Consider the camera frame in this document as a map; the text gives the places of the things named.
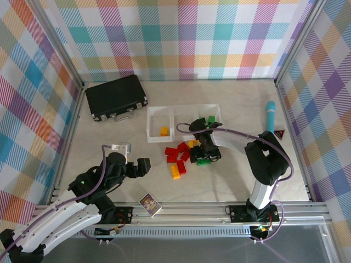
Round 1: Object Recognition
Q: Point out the white plastic container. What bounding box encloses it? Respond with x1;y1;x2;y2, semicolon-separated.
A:
171;105;200;142
146;106;176;144
196;102;222;129

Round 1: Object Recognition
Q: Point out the small picture card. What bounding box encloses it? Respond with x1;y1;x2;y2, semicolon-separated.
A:
138;193;163;219

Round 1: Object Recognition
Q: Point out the small power connector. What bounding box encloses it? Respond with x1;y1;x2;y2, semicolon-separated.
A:
251;224;271;239
94;226;121;238

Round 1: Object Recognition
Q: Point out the blue marker pen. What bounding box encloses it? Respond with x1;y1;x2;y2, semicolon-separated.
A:
264;100;276;133

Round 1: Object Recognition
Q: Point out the perforated metal strip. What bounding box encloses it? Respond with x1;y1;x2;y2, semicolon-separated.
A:
79;228;331;238

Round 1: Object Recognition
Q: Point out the black carrying case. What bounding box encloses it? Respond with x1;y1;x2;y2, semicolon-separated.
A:
84;74;150;123

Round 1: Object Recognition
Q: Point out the grey metal panel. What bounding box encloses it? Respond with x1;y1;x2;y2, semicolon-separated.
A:
41;237;338;263

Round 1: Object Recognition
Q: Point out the purple cable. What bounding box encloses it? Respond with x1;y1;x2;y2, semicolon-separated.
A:
2;144;113;253
175;122;295;243

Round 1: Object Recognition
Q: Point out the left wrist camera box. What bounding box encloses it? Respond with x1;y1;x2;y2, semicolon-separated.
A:
110;141;131;165

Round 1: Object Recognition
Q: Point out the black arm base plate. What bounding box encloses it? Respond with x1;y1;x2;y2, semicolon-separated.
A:
97;205;134;225
229;204;280;223

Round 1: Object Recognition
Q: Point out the aluminium frame rail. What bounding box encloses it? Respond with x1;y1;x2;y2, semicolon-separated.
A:
32;201;334;228

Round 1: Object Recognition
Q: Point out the aluminium side rail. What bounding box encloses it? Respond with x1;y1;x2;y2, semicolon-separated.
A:
275;81;316;203
50;83;86;205

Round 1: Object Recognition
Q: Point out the aluminium frame post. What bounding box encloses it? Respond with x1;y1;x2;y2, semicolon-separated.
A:
275;0;322;86
34;0;85;89

